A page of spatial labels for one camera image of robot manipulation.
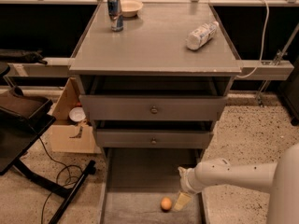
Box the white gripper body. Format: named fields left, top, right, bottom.
left=180, top=168, right=203, bottom=194

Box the orange fruit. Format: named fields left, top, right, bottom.
left=160, top=197, right=172, bottom=212

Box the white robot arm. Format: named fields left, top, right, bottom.
left=174, top=144, right=299, bottom=224

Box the grey bottom drawer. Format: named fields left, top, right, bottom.
left=99, top=148, right=206, bottom=224

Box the grey drawer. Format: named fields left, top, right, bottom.
left=78, top=76, right=232, bottom=122
left=99, top=148, right=206, bottom=224
left=96, top=120, right=213, bottom=149

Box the grey middle drawer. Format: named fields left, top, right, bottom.
left=96, top=120, right=213, bottom=149

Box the grey drawer cabinet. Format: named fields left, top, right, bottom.
left=68, top=1, right=243, bottom=155

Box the grey top drawer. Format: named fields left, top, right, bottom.
left=78, top=76, right=232, bottom=122

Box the white bowl on counter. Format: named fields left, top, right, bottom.
left=121, top=0, right=143, bottom=18

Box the cardboard box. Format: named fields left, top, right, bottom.
left=50, top=78, right=101, bottom=154

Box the white plastic bottle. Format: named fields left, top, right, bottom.
left=186, top=21, right=219, bottom=50

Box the black stand with tray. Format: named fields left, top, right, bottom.
left=0, top=62, right=95, bottom=224

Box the blue silver drink can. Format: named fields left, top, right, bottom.
left=107, top=0, right=123, bottom=32

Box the black floor cable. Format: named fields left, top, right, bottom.
left=37, top=136, right=84, bottom=224

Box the metal frame rail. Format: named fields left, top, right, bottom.
left=3, top=57, right=73, bottom=77

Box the white cable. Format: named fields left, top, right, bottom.
left=235, top=0, right=271, bottom=79

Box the black object on rail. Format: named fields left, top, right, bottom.
left=0, top=49, right=48, bottom=64

